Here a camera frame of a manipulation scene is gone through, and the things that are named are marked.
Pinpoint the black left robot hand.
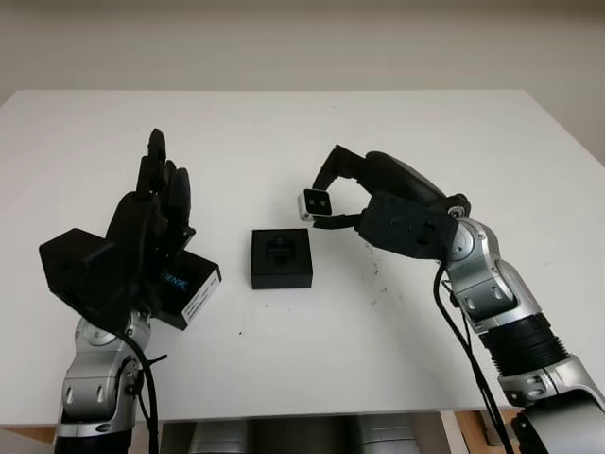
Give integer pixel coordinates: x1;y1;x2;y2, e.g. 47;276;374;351
104;127;198;313

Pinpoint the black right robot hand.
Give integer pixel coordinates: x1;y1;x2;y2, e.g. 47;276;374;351
309;144;449;233

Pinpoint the black RealSense box lid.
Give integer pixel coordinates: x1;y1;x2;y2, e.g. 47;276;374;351
158;248;222;331

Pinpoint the small silver depth camera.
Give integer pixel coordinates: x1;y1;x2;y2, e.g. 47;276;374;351
296;187;333;222

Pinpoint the white table leg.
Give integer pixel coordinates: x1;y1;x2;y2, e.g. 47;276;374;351
476;410;505;448

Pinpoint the grey robot torso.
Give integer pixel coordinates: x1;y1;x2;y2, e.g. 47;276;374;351
160;415;443;454

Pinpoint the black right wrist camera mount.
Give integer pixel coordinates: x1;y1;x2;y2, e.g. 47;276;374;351
354;194;460;262

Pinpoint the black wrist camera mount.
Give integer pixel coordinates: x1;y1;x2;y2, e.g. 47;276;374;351
354;194;460;262
39;227;143;332

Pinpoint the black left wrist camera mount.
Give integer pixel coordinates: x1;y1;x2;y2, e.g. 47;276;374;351
39;227;143;332

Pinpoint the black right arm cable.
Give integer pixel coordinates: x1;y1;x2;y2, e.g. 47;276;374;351
432;259;516;454

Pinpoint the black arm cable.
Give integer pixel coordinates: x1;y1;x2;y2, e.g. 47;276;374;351
122;330;162;454
432;259;516;454

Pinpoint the black camera box base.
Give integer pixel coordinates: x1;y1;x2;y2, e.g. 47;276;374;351
250;227;314;290

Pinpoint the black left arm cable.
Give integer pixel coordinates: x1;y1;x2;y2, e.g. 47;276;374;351
122;330;162;454

